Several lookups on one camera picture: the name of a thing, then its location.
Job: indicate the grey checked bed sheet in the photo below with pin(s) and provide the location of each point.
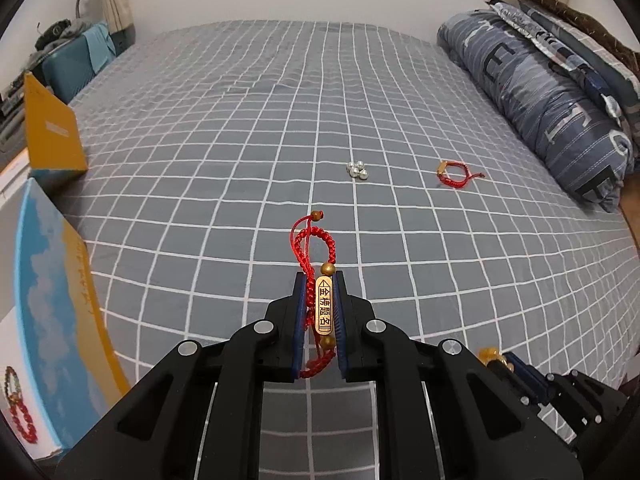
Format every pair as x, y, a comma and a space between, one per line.
250, 135

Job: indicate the teal suitcase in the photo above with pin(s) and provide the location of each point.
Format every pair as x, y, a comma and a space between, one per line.
65, 72

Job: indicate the folded grey blue duvet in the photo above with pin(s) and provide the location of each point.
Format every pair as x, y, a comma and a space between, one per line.
540, 110

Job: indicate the grey cassette radio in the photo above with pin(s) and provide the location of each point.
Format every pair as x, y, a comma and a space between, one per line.
12, 110

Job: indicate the grey cloth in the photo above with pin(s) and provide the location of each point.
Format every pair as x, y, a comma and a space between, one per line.
77, 27

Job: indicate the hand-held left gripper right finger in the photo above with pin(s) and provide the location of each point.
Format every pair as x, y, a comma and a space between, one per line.
341, 330

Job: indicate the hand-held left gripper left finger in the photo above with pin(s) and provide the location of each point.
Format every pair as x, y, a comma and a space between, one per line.
299, 330

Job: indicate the teal towel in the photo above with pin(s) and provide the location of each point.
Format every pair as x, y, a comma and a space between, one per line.
97, 45

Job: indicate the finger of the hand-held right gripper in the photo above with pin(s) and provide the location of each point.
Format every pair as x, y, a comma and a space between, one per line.
527, 380

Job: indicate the wooden bed frame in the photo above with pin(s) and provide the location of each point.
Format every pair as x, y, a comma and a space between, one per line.
631, 230

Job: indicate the blue white patterned pillow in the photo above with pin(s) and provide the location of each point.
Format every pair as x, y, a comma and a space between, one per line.
600, 95

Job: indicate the blue cloud print box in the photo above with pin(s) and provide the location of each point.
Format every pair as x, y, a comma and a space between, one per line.
50, 285

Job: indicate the yellow cardboard box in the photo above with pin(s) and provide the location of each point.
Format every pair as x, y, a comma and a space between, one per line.
50, 150

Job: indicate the brown blanket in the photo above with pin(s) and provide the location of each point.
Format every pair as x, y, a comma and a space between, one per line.
590, 22

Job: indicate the grey lined pillow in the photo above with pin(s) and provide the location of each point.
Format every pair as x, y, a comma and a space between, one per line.
575, 35

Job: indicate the silver beads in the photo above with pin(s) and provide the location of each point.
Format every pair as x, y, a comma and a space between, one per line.
357, 172

